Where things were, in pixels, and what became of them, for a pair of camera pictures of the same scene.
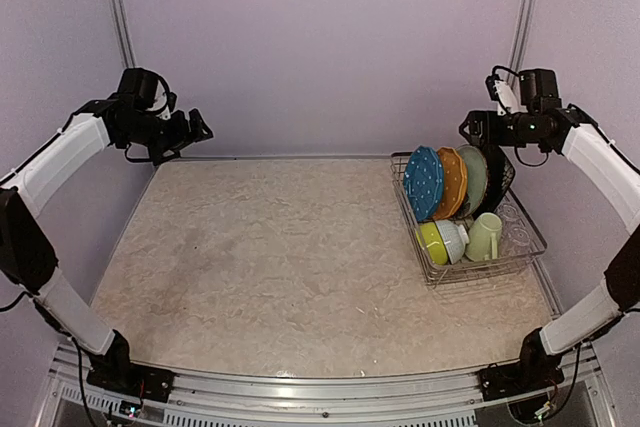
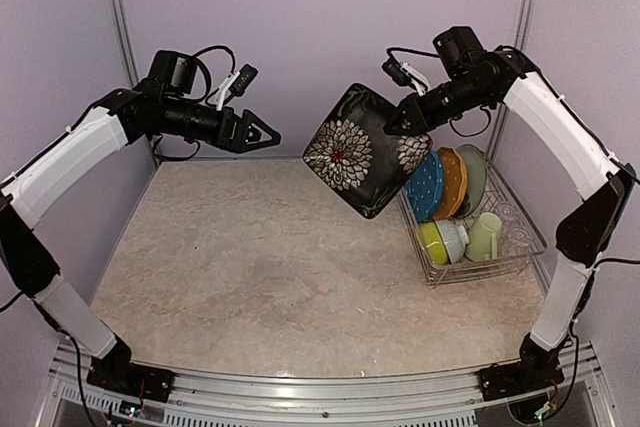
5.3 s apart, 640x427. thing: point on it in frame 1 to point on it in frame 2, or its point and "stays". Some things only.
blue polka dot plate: [423, 180] stays
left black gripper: [181, 136] to [238, 140]
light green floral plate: [477, 175] stays
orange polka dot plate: [455, 178] stays
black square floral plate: [500, 174] to [356, 159]
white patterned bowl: [454, 237] stays
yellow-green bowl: [430, 239] stays
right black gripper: [478, 118] to [419, 114]
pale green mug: [484, 238] stays
